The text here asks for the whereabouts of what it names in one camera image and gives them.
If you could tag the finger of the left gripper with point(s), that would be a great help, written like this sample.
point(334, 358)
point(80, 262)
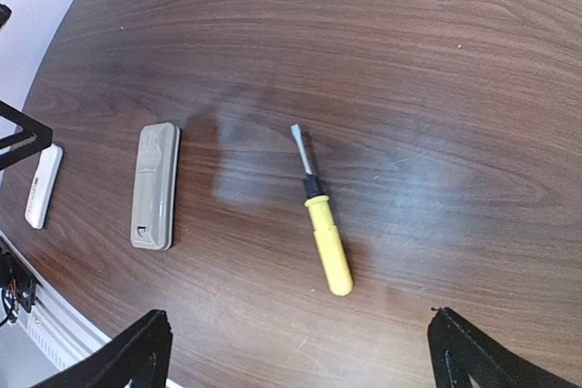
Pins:
point(30, 138)

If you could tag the white remote control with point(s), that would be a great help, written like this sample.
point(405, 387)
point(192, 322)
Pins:
point(42, 186)

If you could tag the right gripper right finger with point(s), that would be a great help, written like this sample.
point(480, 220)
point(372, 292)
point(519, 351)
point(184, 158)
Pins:
point(463, 356)

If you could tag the aluminium front rail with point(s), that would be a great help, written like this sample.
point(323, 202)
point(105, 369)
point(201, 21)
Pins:
point(61, 333)

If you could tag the yellow handled screwdriver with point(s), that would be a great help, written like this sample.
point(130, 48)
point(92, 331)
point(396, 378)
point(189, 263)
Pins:
point(327, 237)

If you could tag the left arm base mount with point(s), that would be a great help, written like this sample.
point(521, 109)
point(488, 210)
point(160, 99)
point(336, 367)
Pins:
point(18, 285)

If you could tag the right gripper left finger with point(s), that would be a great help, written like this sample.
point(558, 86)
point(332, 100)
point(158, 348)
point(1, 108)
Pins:
point(137, 357)

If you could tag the grey remote control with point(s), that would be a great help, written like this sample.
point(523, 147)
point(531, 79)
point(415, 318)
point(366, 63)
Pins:
point(153, 204)

